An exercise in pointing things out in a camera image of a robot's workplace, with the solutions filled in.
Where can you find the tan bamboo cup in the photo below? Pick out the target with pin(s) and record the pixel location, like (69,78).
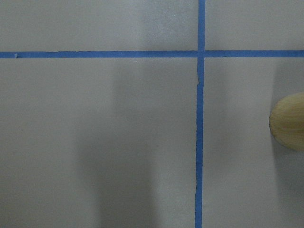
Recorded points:
(286,122)

